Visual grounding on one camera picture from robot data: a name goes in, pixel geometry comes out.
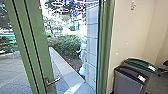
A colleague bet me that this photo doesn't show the metal lever door handle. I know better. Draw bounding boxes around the metal lever door handle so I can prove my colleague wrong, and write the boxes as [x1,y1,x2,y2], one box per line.
[43,75,62,89]

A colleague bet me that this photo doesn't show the green shrub outdoors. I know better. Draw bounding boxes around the green shrub outdoors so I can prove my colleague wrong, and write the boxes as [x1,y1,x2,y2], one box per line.
[49,34,83,58]

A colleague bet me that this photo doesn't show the low green hedge outdoors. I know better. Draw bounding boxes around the low green hedge outdoors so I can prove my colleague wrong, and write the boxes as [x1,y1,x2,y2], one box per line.
[0,35,16,54]

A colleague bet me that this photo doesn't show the green framed glass door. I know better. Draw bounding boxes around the green framed glass door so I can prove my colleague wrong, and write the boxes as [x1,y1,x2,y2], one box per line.
[23,0,101,94]

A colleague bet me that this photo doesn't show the white wall thermostat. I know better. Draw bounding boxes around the white wall thermostat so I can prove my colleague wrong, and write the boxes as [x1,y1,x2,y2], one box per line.
[129,0,138,11]

